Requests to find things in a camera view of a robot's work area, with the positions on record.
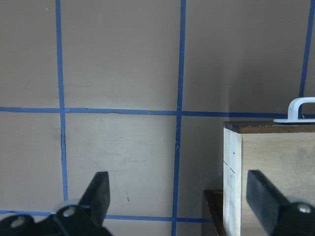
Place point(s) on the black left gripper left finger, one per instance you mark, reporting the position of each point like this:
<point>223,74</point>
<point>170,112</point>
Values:
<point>96,199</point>

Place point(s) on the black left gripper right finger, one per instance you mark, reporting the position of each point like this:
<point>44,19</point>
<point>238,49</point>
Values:
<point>265,200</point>

